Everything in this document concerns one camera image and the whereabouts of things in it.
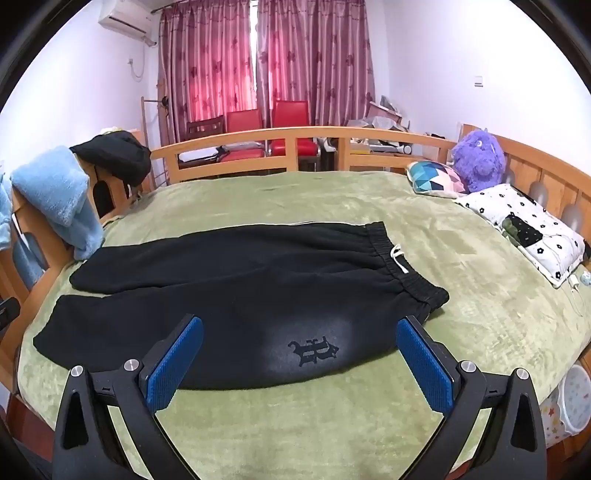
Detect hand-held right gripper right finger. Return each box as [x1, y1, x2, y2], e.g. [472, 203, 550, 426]
[396, 315, 549, 480]

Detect light blue fleece towel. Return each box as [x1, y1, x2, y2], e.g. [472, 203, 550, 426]
[10, 145, 106, 261]

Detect white flowered pillow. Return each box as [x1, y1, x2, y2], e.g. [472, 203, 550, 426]
[455, 184, 587, 289]

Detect pink flowered curtain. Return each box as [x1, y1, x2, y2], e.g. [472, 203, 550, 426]
[256, 0, 376, 127]
[157, 0, 257, 144]

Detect wooden clothes rack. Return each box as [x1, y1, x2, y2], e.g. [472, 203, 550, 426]
[140, 95, 169, 191]

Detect black pants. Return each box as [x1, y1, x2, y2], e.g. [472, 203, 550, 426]
[33, 222, 451, 391]

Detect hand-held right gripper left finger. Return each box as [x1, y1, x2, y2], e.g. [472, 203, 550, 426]
[52, 314, 205, 480]

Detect light blue cloth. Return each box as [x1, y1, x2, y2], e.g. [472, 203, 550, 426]
[0, 173, 47, 289]

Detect green fleece blanket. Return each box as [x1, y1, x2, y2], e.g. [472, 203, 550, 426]
[14, 170, 591, 480]

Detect red chair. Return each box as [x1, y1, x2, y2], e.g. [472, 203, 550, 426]
[270, 100, 320, 172]
[225, 110, 271, 161]

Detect white star patterned bucket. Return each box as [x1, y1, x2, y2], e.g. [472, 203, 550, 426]
[540, 364, 590, 448]

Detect black garment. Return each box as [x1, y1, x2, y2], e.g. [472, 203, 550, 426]
[69, 130, 153, 188]

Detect dark wooden chair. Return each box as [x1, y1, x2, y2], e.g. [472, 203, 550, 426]
[178, 115, 228, 168]

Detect purple plush toy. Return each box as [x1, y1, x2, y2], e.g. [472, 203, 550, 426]
[450, 128, 506, 193]

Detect white charger with cable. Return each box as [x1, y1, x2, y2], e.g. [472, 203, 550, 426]
[566, 270, 591, 315]

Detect geometric patterned cushion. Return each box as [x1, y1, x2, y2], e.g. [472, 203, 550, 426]
[405, 161, 469, 199]

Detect white air conditioner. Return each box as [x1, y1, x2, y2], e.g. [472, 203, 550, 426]
[98, 0, 158, 46]

